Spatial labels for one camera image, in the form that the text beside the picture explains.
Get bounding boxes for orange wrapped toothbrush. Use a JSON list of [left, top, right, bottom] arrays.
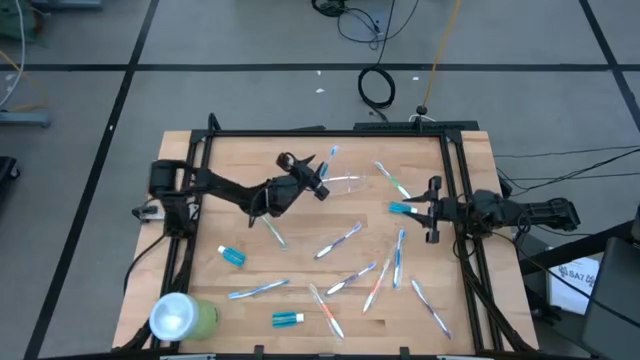
[[307, 282, 347, 342], [361, 257, 393, 316]]

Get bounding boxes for grey metal floor foot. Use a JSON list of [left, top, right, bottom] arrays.
[[0, 110, 53, 129]]

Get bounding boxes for black arm base cable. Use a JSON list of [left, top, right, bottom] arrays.
[[123, 232, 171, 297]]

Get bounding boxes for coiled black floor cable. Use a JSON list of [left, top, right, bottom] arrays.
[[357, 0, 399, 124]]

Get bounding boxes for purple toothbrush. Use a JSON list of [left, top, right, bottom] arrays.
[[324, 260, 378, 297], [313, 221, 364, 261], [409, 278, 454, 341]]

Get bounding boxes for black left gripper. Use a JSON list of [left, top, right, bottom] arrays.
[[264, 152, 332, 219]]

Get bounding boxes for white printed paper box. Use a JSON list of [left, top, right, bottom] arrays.
[[547, 256, 601, 316]]

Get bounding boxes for grey control box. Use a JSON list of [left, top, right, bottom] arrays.
[[131, 198, 167, 224]]

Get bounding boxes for green toothbrush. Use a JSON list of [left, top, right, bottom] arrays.
[[372, 159, 414, 200], [260, 213, 290, 251]]

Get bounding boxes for orange floor cable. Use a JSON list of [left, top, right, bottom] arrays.
[[422, 0, 464, 109]]

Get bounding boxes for yellow floor cable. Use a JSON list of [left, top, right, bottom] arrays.
[[0, 48, 51, 112]]

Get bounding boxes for blue toothbrush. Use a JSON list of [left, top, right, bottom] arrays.
[[391, 227, 407, 291], [317, 144, 341, 179], [227, 278, 291, 301]]

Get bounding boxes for white floor cable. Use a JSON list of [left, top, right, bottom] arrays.
[[0, 0, 27, 109]]

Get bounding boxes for grey metal base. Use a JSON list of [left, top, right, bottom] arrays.
[[30, 0, 105, 12]]

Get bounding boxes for black diagonal floor beam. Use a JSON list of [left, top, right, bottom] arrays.
[[519, 219, 639, 276]]

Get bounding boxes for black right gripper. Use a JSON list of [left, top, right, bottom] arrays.
[[402, 175, 469, 245]]

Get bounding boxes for thick black floor cable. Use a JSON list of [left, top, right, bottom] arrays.
[[509, 148, 640, 194]]

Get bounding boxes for black floor object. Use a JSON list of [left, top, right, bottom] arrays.
[[0, 155, 21, 196]]

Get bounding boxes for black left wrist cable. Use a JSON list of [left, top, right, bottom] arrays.
[[247, 188, 275, 230]]

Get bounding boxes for long black power cable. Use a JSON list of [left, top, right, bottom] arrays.
[[492, 232, 640, 330]]

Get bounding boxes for green cup white lid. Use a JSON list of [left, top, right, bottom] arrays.
[[148, 292, 221, 343]]

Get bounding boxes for clear plastic toothbrush holder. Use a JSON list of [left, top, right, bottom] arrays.
[[319, 167, 369, 197]]

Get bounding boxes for green machine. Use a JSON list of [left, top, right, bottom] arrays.
[[0, 0, 41, 42]]

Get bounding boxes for thin black floor cable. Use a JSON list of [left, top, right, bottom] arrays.
[[494, 144, 640, 159]]

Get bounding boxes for blue toothpaste tube white cap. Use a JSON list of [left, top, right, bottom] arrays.
[[216, 244, 248, 268], [271, 310, 306, 329], [388, 200, 419, 216]]

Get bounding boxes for black aluminium table frame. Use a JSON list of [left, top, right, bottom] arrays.
[[118, 112, 536, 360]]

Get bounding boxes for black cable tangle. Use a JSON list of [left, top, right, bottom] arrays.
[[310, 0, 422, 51]]

